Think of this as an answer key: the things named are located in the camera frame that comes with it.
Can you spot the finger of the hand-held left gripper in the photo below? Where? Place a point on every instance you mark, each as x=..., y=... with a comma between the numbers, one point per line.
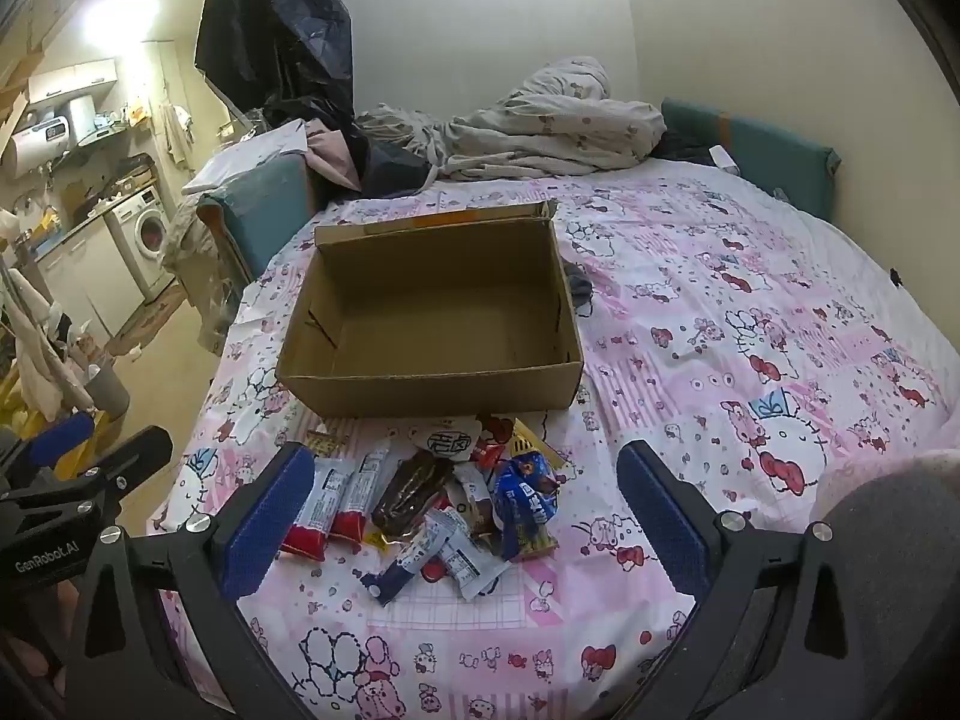
x=64, y=435
x=139, y=450

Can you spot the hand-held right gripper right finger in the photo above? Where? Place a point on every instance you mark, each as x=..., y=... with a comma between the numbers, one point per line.
x=667, y=525

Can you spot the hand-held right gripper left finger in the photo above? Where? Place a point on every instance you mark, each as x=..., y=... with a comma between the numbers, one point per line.
x=262, y=521

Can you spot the red white wafer packet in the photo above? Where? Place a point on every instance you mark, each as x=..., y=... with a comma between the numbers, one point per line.
x=319, y=510
x=360, y=502

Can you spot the beige patterned snack bar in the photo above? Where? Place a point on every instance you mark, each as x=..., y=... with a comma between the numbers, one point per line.
x=326, y=444

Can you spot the blue cookie packet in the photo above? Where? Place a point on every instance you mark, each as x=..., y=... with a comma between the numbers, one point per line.
x=525, y=502

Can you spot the yellow patterned snack packet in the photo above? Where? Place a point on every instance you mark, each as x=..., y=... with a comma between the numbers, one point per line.
x=537, y=444

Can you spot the brown cardboard box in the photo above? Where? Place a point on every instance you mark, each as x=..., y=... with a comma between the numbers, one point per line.
x=435, y=315

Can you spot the person's left hand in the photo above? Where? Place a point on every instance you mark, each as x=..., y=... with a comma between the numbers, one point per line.
x=26, y=664

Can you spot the grey waste bin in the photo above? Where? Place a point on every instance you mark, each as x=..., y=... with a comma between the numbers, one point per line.
x=105, y=390

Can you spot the hanging white clothes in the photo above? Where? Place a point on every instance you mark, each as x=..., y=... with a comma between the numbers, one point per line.
x=37, y=360

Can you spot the white blue snack packet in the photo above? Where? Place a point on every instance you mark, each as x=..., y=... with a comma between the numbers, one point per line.
x=401, y=566

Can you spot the dark brown glossy snack packet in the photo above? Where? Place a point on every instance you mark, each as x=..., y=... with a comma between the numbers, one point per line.
x=409, y=499

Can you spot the white kitchen base cabinets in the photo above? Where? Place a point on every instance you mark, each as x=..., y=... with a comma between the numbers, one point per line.
x=82, y=277

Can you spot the small red snack packet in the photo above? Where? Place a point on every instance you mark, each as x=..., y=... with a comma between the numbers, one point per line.
x=491, y=446

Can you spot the white packet with black print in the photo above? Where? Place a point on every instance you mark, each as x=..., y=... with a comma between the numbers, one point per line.
x=446, y=439

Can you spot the light printed cloth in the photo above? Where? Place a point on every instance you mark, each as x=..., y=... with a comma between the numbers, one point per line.
x=187, y=240

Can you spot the white washing machine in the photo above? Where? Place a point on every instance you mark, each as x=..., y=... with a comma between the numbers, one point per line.
x=146, y=232

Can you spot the pink cartoon printed bedsheet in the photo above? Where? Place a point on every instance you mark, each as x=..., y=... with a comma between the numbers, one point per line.
x=750, y=315

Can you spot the grey clothing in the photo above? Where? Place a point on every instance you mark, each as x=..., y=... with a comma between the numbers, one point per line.
x=900, y=592

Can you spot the dark grey sock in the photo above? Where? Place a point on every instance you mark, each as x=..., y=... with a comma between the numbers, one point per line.
x=581, y=285

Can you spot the teal padded bed panel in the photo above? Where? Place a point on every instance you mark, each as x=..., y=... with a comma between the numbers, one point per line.
x=765, y=150
x=255, y=206

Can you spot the white water heater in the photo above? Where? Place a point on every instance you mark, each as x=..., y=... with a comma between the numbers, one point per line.
x=37, y=139

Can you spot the white flat package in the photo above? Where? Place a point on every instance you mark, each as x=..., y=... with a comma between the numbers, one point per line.
x=247, y=157

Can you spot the hanging white towel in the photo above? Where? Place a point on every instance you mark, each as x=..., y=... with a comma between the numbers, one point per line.
x=176, y=131

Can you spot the pink cloth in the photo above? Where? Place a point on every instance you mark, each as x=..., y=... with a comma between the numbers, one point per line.
x=330, y=150

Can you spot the black garment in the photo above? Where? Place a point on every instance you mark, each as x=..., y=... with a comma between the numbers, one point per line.
x=390, y=161

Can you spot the white printed crumpled duvet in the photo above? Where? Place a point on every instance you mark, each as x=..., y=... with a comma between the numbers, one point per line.
x=540, y=127

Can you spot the black plastic sheet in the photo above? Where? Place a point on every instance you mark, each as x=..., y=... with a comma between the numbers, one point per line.
x=277, y=30

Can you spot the white wall cabinet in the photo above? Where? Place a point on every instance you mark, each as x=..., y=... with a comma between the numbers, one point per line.
x=75, y=82

